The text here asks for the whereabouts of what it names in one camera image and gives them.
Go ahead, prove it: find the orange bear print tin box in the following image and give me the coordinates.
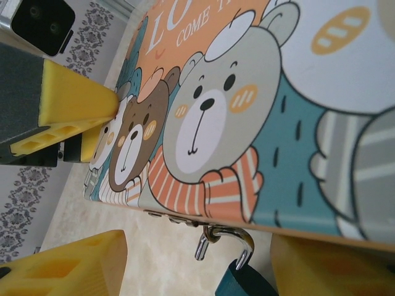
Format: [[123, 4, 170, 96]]
[[83, 0, 395, 251]]

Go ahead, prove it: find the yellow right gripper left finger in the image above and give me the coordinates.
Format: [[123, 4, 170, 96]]
[[0, 229, 129, 296]]

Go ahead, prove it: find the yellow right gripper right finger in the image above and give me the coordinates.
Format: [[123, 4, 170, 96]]
[[269, 234, 395, 296]]

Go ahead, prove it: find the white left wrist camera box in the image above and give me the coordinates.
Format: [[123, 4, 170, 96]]
[[0, 0, 77, 57]]

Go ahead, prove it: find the aluminium side rail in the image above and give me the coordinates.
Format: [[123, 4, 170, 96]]
[[121, 0, 137, 18]]

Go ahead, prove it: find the teal padlock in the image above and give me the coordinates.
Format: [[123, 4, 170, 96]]
[[194, 225, 280, 296]]

